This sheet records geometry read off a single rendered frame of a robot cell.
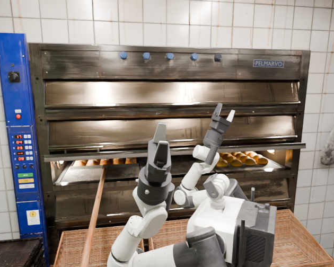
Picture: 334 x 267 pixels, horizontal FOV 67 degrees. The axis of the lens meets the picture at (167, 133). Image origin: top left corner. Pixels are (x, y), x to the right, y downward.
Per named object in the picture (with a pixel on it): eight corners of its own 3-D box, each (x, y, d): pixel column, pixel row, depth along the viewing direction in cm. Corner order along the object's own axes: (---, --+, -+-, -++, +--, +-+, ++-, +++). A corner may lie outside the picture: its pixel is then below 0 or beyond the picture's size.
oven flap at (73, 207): (56, 221, 174) (56, 191, 177) (287, 200, 206) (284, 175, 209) (55, 222, 169) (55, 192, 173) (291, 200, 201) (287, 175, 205)
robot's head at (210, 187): (230, 188, 95) (219, 171, 96) (225, 197, 88) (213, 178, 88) (216, 195, 98) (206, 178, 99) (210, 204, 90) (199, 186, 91)
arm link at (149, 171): (138, 167, 57) (133, 202, 64) (179, 170, 58) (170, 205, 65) (140, 136, 68) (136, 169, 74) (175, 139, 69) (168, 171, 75)
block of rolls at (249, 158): (196, 149, 264) (196, 144, 263) (238, 147, 273) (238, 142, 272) (218, 168, 205) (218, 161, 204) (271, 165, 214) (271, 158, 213)
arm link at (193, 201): (192, 207, 140) (226, 203, 126) (176, 213, 131) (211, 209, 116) (187, 187, 142) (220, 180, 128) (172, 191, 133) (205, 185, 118)
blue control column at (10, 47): (76, 211, 371) (64, 61, 330) (87, 210, 374) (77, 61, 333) (32, 339, 185) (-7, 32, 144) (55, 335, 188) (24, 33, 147)
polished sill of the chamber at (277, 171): (55, 187, 176) (54, 182, 175) (285, 171, 208) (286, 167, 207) (53, 191, 170) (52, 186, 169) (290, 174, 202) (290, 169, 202)
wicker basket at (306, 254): (223, 245, 202) (225, 214, 196) (286, 238, 211) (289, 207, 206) (254, 294, 155) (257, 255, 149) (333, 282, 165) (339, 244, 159)
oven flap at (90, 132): (49, 148, 164) (50, 118, 167) (293, 138, 196) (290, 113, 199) (47, 148, 159) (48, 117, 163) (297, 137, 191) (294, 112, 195)
